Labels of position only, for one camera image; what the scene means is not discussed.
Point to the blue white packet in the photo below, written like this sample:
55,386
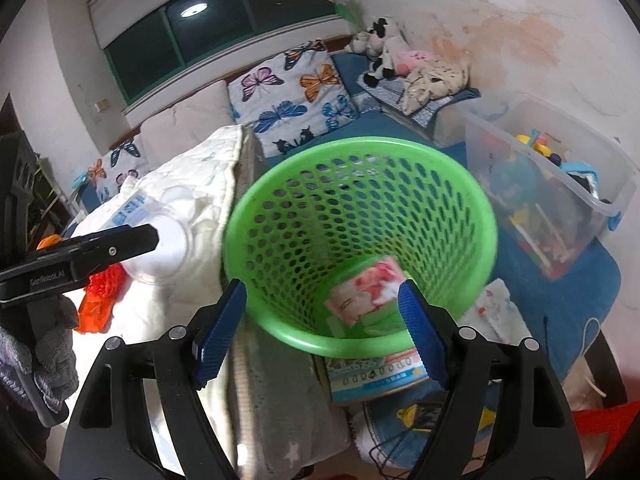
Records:
160,255

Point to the blue patterned folded blanket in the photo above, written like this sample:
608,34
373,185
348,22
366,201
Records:
430,110

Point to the beige pillow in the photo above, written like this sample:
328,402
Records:
185,115

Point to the pink plush toy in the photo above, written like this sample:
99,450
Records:
415,59

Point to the dark green framed window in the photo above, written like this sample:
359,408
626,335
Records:
210,15

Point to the red bag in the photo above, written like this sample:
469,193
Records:
605,425

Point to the person's left hand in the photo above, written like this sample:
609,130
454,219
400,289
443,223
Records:
50,355

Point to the teal toy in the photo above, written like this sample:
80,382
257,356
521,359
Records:
81,181

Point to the beige spotted cloth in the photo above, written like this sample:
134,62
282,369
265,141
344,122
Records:
435,82

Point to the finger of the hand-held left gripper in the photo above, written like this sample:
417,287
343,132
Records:
120,247

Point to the clear plastic storage box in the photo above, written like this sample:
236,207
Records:
480,125

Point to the large butterfly print pillow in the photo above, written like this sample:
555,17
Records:
285,95

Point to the green plastic mesh basket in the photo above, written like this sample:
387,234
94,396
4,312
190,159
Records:
345,146

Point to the blue printed paper box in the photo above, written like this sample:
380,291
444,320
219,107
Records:
370,377

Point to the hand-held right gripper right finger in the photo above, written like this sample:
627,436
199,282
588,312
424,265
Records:
422,335

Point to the small butterfly print pillow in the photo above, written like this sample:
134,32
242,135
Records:
117,160

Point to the orange tiger plush toy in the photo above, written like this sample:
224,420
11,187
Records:
50,242

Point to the white printed small cloth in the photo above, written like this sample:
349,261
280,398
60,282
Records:
495,310

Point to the grey and white plush toy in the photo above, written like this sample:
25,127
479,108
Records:
357,42

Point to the pink tissue packet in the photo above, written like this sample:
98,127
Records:
365,290

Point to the pile of colourful toys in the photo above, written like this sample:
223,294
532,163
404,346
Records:
540,150

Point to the white printed quilt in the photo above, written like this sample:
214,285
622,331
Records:
200,175

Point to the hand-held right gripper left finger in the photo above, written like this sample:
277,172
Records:
220,335

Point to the orange mesh bag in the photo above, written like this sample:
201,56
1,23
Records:
100,295

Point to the shelf unit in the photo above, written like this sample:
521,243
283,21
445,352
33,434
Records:
50,200

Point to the black and white cow plush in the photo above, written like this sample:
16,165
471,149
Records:
387,55

